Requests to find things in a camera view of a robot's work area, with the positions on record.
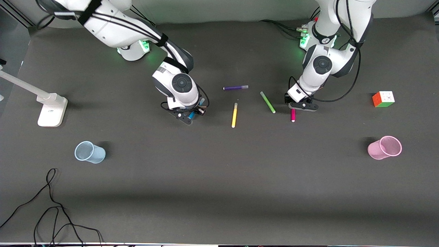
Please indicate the pink marker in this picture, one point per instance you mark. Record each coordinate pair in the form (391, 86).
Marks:
(293, 116)

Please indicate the blue marker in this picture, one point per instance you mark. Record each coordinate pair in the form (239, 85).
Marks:
(191, 115)

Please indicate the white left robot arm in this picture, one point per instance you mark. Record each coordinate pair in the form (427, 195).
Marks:
(313, 80)

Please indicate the green marker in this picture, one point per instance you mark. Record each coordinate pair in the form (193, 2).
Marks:
(268, 102)

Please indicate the purple marker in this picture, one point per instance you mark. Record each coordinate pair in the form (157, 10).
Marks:
(235, 87)

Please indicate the yellow marker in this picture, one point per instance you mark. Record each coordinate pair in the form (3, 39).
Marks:
(234, 115)

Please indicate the multicoloured puzzle cube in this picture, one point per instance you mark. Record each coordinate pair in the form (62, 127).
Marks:
(382, 99)

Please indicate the translucent pink plastic cup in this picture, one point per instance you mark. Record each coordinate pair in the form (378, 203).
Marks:
(377, 151)

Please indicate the translucent blue plastic cup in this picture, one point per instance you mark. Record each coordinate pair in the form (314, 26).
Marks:
(92, 153)

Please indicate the white stand with base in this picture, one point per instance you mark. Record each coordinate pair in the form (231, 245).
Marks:
(51, 111)

